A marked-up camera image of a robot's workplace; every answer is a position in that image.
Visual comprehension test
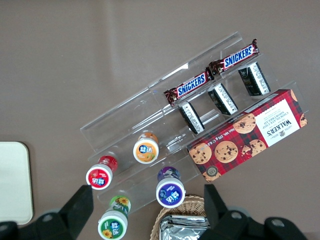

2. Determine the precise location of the light wicker basket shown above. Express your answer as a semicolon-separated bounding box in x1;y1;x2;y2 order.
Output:
150;194;213;240

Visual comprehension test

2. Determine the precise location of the cream plastic tray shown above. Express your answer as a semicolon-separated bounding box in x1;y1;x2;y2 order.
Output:
0;141;34;225

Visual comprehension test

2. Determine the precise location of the orange gum bottle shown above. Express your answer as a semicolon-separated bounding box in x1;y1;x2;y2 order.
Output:
132;132;160;164

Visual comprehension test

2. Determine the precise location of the Snickers chocolate bar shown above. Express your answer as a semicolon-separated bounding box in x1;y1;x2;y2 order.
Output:
163;70;215;106
208;38;261;77

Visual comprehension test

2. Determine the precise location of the clear acrylic stepped display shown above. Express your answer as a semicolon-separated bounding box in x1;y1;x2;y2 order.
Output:
79;31;310;216

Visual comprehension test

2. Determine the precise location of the purple gum bottle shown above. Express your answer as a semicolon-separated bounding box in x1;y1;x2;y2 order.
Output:
155;166;187;209

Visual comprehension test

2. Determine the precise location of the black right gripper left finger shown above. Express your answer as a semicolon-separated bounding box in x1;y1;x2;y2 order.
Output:
32;184;95;240

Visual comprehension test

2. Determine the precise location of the red gum bottle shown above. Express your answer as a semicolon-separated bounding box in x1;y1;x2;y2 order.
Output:
85;154;119;191

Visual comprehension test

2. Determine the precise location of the small black box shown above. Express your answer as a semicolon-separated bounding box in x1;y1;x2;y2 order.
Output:
237;61;272;97
177;101;206;135
207;83;239;117

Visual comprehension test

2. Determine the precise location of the red tartan cookie box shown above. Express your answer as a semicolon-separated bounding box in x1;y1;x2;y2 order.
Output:
186;89;309;183

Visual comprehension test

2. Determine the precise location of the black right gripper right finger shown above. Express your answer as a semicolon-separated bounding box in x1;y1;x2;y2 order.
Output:
199;183;261;240

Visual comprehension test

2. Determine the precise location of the green gum bottle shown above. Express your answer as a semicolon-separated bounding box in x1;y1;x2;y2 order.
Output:
97;195;132;240

